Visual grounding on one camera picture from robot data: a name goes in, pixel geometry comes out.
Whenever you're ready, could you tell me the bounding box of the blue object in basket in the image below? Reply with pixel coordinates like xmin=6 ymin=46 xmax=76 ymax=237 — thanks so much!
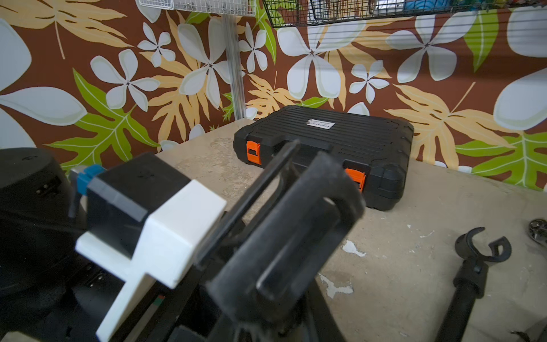
xmin=404 ymin=0 xmax=450 ymax=13

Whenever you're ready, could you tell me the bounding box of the red handled ratchet wrench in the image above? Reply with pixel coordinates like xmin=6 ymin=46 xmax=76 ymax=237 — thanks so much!
xmin=528 ymin=218 xmax=547 ymax=247

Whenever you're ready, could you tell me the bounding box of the black plastic tool case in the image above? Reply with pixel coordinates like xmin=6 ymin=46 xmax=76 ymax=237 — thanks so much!
xmin=233 ymin=105 xmax=415 ymax=211

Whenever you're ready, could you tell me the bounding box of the black wire basket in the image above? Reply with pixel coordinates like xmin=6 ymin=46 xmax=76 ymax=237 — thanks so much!
xmin=257 ymin=0 xmax=546 ymax=28

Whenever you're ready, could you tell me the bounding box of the black stand pole with clip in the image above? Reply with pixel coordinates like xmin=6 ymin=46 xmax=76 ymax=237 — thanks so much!
xmin=195 ymin=141 xmax=366 ymax=341

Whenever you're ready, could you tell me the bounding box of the white wire basket left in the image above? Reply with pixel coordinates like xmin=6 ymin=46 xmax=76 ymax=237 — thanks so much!
xmin=138 ymin=0 xmax=256 ymax=17

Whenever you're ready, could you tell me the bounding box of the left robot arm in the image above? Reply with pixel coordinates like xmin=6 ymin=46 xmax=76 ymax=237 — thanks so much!
xmin=1 ymin=148 xmax=122 ymax=341

